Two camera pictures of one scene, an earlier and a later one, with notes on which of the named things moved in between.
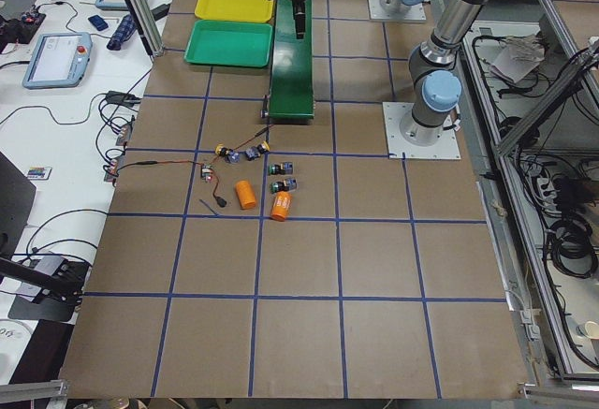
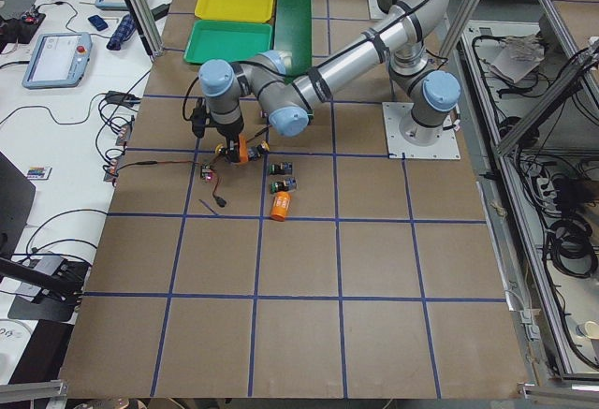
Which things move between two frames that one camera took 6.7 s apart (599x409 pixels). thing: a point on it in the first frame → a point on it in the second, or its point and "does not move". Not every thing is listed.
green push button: [283, 185] does not move
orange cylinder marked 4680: [281, 205] does not move
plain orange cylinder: [244, 194] → [243, 153]
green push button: [283, 168] does not move
